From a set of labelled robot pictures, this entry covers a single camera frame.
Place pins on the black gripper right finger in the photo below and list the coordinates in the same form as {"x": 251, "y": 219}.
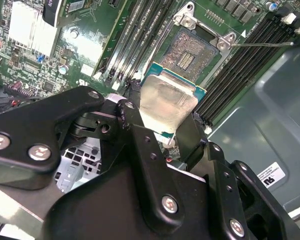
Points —
{"x": 222, "y": 180}

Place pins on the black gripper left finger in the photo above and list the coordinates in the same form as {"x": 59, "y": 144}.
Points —
{"x": 40, "y": 120}

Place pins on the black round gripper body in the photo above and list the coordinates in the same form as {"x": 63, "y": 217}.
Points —
{"x": 115, "y": 207}

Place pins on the silver CPU green edge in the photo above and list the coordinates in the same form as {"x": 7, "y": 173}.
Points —
{"x": 165, "y": 100}

